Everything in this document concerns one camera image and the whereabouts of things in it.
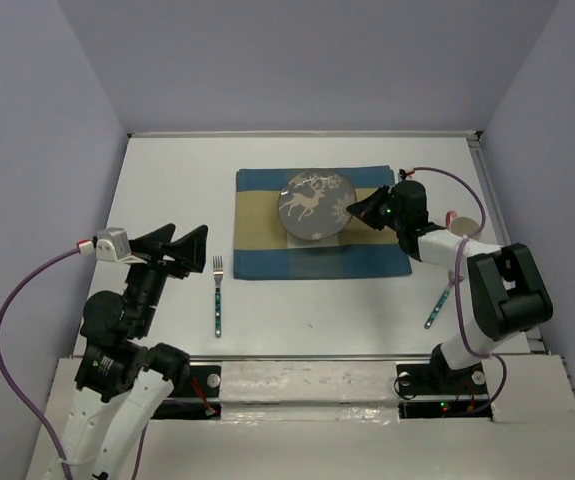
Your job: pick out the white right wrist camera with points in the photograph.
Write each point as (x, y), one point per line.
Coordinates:
(406, 174)

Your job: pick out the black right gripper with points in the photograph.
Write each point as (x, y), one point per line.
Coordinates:
(366, 207)

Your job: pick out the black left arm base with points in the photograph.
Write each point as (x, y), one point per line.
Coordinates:
(197, 400)

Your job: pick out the blue tan checked placemat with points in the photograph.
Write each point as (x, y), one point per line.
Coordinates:
(265, 250)

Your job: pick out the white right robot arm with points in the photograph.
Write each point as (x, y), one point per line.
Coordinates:
(499, 291)

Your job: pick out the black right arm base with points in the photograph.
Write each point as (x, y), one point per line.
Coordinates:
(430, 390)

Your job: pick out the fork with green handle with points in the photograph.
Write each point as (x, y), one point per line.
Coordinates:
(218, 275)

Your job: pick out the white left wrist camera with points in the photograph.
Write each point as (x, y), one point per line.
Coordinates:
(110, 245)

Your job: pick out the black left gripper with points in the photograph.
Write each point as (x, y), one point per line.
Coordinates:
(189, 248)

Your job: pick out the pink mug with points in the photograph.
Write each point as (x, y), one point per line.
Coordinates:
(462, 225)

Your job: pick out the grey reindeer plate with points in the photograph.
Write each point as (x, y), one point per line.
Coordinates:
(313, 204)

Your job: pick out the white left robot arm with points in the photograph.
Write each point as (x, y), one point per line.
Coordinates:
(119, 384)

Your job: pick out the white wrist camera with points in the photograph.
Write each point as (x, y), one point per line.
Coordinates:
(110, 245)
(406, 174)

